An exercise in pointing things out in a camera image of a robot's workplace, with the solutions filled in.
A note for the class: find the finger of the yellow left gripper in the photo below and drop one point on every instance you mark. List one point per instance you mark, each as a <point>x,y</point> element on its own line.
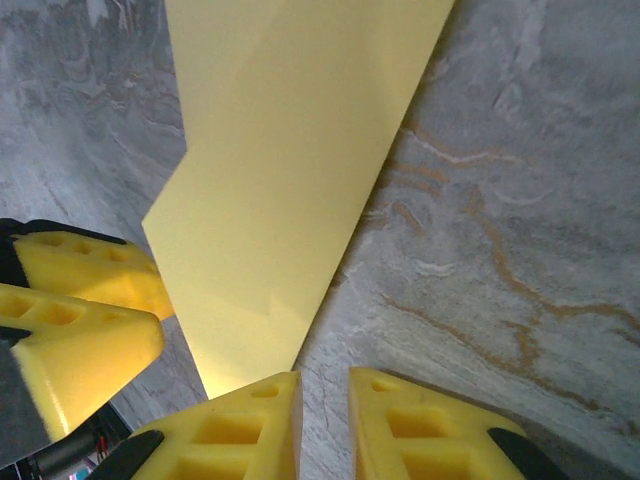
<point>90,360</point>
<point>100,275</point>

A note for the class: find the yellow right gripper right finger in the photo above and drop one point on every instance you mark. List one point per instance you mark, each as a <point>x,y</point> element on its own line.
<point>420,435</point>

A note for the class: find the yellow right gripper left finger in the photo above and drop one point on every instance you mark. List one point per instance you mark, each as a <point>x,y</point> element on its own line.
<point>240,430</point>

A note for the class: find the yellow square paper sheet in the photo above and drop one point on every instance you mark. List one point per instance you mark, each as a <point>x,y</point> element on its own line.
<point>290,175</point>

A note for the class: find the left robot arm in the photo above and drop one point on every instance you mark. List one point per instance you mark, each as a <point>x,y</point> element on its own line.
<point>65,452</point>

